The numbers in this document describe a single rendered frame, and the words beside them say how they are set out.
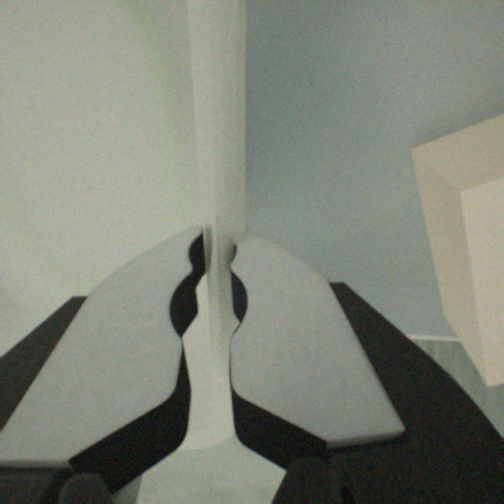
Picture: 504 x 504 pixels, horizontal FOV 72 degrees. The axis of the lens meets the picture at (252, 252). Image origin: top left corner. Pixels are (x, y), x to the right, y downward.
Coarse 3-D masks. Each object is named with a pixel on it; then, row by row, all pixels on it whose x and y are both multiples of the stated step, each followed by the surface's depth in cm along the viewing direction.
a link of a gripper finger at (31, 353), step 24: (72, 312) 8; (48, 336) 7; (0, 360) 7; (24, 360) 7; (0, 384) 6; (24, 384) 6; (0, 408) 6; (0, 432) 6; (0, 480) 5; (24, 480) 5; (48, 480) 5
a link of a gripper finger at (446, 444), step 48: (336, 288) 8; (384, 336) 7; (384, 384) 6; (432, 384) 6; (432, 432) 5; (480, 432) 5; (336, 480) 5; (384, 480) 5; (432, 480) 5; (480, 480) 5
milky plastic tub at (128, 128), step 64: (0, 0) 13; (64, 0) 13; (128, 0) 13; (192, 0) 7; (0, 64) 15; (64, 64) 14; (128, 64) 14; (192, 64) 8; (0, 128) 16; (64, 128) 16; (128, 128) 16; (192, 128) 15; (0, 192) 18; (64, 192) 18; (128, 192) 17; (192, 192) 17; (0, 256) 20; (64, 256) 20; (128, 256) 19; (0, 320) 21; (192, 384) 18; (192, 448) 16
